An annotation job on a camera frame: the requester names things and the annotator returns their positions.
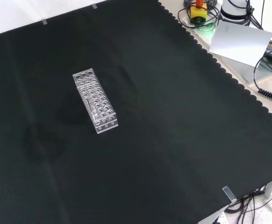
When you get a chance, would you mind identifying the clear test tube rack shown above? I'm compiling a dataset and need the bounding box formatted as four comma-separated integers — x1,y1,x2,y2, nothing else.
72,68,119,134

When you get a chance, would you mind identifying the clear glass test tube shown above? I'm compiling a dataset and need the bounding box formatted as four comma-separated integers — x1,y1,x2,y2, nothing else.
85,95,98,121

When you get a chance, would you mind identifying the black bench cloth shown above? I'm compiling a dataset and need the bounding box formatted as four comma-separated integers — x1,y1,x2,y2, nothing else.
0,0,272,224

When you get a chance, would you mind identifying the yellow stop button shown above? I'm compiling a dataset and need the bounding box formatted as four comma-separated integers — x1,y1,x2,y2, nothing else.
190,0,208,21

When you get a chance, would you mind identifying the clear tape strip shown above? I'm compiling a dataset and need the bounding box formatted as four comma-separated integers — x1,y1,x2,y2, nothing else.
222,185,237,203

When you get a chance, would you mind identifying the pale board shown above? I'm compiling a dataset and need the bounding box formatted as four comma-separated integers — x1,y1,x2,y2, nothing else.
208,20,272,68

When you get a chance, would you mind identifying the black cables round stop button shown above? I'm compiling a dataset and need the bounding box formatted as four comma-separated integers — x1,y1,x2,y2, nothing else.
178,0,221,30

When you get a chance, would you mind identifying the black ribbed cable plug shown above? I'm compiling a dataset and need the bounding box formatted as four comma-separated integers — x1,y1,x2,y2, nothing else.
257,88,272,109

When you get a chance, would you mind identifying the black cable bundle under bench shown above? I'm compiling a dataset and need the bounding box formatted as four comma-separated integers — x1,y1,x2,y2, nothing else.
224,190,267,224

